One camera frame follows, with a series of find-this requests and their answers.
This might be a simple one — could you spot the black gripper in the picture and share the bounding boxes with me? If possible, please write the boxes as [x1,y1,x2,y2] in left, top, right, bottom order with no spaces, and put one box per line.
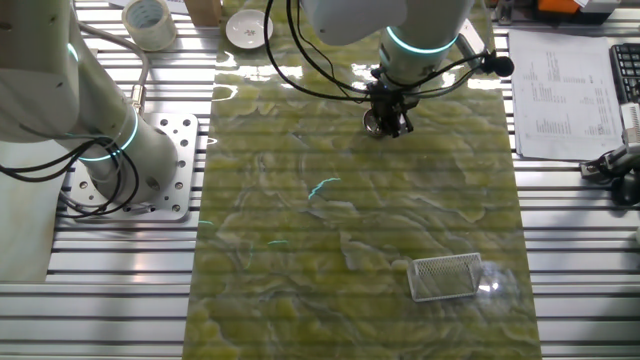
[367,82,421,140]

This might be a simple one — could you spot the white ceramic saucer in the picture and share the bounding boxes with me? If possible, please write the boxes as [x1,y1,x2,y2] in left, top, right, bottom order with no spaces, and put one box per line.
[224,8,275,50]

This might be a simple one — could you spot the black round knob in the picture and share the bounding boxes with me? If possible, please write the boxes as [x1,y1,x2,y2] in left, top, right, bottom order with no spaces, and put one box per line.
[482,54,516,79]

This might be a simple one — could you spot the green marble pattern mat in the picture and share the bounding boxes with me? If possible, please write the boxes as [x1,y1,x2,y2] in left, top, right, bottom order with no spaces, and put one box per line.
[182,0,544,360]

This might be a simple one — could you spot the printed list paper sheet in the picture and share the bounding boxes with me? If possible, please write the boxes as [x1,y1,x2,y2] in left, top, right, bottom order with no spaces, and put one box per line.
[508,28,625,161]

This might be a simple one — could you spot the clear glass bowl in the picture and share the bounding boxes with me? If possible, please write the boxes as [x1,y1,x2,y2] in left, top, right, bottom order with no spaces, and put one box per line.
[474,262,521,306]

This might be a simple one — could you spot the orange black device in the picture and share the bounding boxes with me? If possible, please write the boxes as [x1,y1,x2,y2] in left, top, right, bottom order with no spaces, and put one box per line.
[537,0,621,25]

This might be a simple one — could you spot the wooden block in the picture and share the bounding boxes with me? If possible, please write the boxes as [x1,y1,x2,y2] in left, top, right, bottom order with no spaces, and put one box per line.
[183,0,223,29]

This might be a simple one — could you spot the black keyboard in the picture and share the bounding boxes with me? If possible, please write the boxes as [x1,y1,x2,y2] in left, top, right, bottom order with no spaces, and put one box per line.
[609,42,640,105]

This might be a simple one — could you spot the clear tape roll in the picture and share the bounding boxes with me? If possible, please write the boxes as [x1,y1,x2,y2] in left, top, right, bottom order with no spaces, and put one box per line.
[121,0,179,53]

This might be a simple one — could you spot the black gripper cable bundle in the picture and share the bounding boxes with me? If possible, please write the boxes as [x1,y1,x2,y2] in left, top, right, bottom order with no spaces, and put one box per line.
[263,0,496,104]

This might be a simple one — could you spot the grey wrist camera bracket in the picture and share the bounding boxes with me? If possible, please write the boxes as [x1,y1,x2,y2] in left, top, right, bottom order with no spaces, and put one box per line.
[456,18,490,62]

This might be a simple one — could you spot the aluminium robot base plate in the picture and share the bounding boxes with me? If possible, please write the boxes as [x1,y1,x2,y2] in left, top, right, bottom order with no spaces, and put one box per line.
[62,112,200,223]

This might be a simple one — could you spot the grey flexible conduit hose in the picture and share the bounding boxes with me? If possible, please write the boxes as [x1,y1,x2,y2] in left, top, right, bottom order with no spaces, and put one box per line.
[74,22,151,114]

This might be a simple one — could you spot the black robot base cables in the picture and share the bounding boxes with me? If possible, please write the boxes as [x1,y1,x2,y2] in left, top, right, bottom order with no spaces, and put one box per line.
[0,137,141,221]

